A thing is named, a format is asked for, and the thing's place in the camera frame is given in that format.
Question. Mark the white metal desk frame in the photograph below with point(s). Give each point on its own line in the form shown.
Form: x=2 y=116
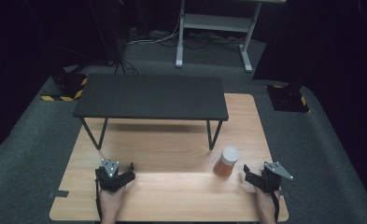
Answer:
x=214 y=22

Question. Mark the grey tape strip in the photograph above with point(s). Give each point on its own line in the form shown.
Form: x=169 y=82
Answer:
x=59 y=194

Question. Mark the black desktop shelf riser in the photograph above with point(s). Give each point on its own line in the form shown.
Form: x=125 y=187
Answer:
x=150 y=96

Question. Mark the dark curtain panel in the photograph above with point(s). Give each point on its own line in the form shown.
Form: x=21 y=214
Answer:
x=280 y=40

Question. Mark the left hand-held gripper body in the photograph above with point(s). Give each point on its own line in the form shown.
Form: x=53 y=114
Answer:
x=109 y=180

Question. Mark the person's right hand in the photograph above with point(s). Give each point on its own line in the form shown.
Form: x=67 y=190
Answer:
x=266 y=207

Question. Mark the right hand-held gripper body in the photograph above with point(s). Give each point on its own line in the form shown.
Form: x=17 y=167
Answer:
x=272 y=179

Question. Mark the black stand base, hazard tape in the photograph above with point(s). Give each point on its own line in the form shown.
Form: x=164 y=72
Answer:
x=68 y=87
x=287 y=99

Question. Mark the white-lidded jar with orange contents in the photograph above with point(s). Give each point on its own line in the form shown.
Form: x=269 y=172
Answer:
x=226 y=162

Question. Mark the person's left hand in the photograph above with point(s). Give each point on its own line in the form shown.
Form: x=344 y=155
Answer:
x=110 y=203

